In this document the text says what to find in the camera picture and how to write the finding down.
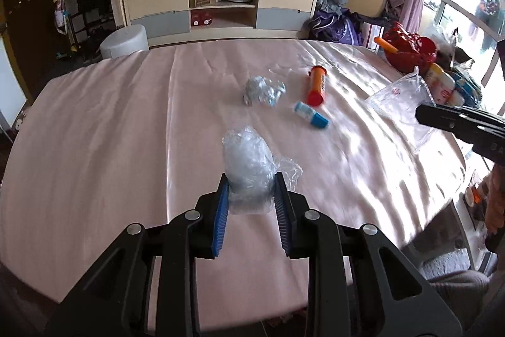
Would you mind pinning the red plastic bag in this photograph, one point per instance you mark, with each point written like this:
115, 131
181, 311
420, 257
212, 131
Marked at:
413, 50

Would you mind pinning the red toy car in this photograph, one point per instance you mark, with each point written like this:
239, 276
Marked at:
201, 19

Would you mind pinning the pink satin tablecloth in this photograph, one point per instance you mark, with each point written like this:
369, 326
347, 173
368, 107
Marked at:
139, 138

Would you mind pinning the clear zip plastic bag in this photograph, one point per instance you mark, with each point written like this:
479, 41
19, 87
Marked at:
399, 101

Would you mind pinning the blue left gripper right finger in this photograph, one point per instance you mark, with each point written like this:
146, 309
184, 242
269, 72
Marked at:
283, 212

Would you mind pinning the orange candy tube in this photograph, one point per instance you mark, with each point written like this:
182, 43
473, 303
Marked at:
317, 79

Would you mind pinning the cream grey tv cabinet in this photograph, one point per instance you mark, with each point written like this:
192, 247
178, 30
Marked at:
168, 22

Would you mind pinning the white pink label bottle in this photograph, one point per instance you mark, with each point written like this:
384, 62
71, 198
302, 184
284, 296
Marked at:
444, 88

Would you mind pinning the white yellow label bottle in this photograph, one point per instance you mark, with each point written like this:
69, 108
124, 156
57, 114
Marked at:
455, 99

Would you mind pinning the blue white small bottle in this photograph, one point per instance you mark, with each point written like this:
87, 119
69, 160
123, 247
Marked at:
310, 115

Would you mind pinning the white round stool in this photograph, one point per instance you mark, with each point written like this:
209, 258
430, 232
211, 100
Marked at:
124, 42

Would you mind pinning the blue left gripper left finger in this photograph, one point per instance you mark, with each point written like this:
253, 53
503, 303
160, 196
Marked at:
220, 215

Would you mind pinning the orange foam stick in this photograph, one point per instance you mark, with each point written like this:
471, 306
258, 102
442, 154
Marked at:
385, 45

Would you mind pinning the silver foil snack wrapper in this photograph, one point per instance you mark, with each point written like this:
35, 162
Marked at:
263, 90

